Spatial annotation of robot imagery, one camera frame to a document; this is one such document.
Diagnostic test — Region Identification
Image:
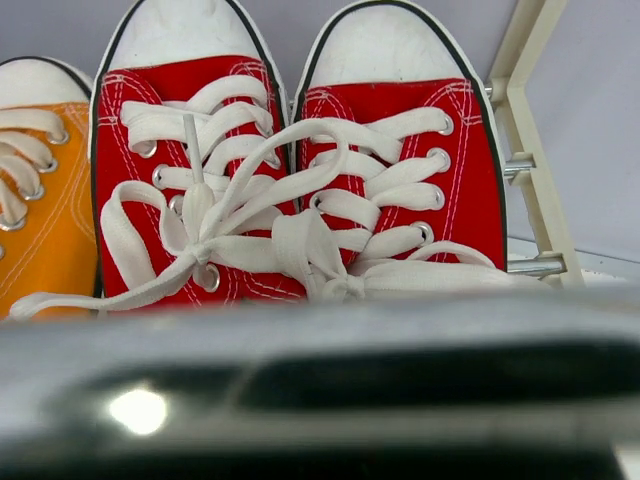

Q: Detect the red canvas sneaker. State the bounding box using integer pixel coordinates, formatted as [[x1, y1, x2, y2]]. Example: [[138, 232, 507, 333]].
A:
[[274, 1, 541, 302], [9, 0, 351, 321]]

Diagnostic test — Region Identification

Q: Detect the cream metal shoe shelf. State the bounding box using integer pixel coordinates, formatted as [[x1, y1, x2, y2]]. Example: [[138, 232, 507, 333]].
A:
[[0, 0, 640, 480]]

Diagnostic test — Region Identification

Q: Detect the orange canvas sneaker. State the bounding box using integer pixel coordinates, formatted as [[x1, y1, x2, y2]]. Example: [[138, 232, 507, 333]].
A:
[[1, 56, 101, 318]]

